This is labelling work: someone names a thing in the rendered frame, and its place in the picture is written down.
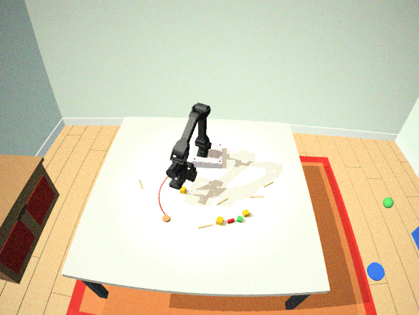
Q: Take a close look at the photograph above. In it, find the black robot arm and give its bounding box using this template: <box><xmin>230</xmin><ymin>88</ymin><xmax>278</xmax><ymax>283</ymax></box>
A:
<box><xmin>166</xmin><ymin>103</ymin><xmax>212</xmax><ymax>182</ymax></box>

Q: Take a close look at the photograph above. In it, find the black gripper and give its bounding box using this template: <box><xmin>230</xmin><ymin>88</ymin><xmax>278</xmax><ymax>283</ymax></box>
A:
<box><xmin>169</xmin><ymin>161</ymin><xmax>194</xmax><ymax>190</ymax></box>

